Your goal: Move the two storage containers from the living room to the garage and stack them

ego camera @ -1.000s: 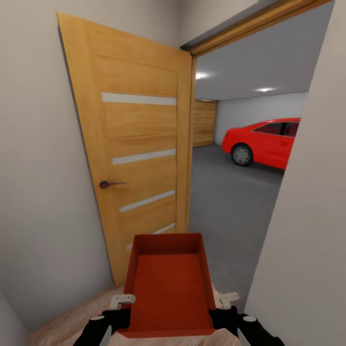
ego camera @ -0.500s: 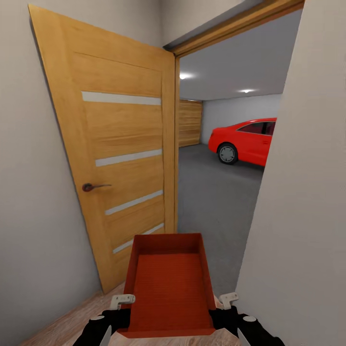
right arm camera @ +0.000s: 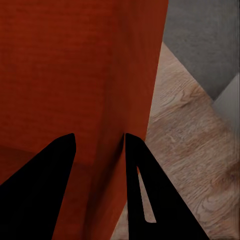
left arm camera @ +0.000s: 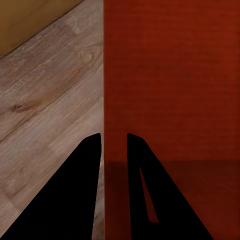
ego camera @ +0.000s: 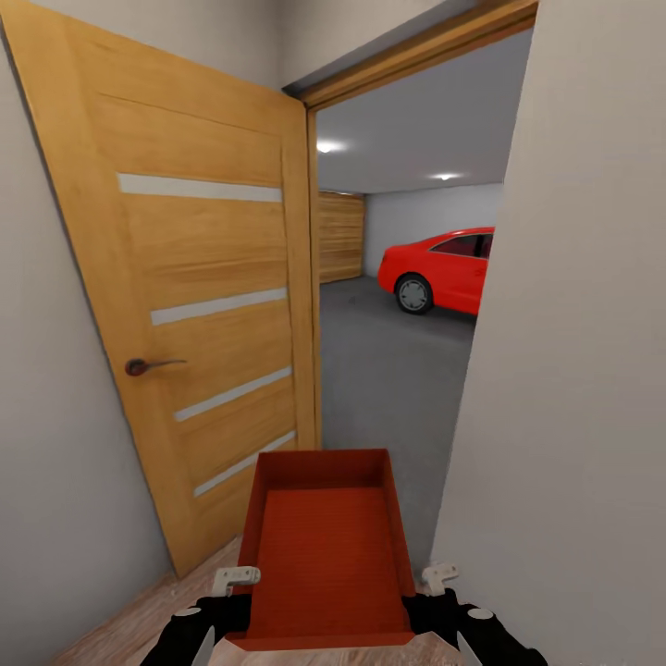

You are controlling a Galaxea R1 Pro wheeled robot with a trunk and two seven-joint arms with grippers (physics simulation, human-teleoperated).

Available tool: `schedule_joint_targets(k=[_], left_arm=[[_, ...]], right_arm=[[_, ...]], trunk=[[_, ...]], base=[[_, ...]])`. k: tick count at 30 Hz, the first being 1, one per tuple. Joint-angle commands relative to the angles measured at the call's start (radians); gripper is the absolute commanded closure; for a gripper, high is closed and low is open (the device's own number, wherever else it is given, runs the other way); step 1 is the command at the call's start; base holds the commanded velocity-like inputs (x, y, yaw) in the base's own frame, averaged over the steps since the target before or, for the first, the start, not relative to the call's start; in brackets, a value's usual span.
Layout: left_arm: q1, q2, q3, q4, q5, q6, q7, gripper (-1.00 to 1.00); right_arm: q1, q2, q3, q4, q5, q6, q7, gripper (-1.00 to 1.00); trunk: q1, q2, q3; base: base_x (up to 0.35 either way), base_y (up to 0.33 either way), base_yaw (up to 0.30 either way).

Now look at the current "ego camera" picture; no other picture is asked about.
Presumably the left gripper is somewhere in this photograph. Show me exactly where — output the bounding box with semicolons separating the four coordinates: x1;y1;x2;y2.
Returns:
196;594;252;639

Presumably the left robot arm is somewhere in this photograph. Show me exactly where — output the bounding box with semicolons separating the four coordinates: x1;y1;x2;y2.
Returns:
140;566;261;666

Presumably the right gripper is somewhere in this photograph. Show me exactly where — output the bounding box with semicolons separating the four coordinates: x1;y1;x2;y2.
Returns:
401;587;458;643

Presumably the storage box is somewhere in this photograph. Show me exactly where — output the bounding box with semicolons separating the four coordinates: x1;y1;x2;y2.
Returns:
225;449;418;652

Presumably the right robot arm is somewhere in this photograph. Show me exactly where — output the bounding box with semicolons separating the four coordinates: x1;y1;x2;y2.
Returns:
401;562;548;666

